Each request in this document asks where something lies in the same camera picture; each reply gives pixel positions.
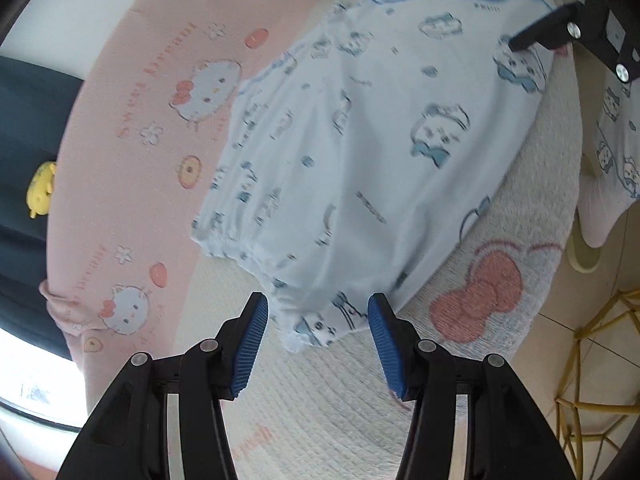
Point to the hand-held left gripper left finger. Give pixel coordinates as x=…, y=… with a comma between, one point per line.
x=252, y=340

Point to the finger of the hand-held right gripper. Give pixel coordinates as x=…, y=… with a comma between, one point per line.
x=545, y=32

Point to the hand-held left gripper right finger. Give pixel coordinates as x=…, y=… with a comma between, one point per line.
x=385, y=345

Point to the light blue cartoon pajama pants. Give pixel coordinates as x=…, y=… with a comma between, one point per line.
x=380, y=170

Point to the person's leg in pajama pants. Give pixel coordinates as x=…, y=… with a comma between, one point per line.
x=615, y=135

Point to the beige slipper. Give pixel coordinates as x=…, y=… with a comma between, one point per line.
x=587, y=260

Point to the bright window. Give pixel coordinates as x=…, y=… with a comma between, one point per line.
x=35, y=375

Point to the yellow plush toy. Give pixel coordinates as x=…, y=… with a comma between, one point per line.
x=41, y=190

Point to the pink cream cat printed blanket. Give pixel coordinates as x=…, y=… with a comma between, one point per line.
x=150, y=35

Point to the dark blue curtain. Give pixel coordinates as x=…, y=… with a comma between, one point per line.
x=25, y=135

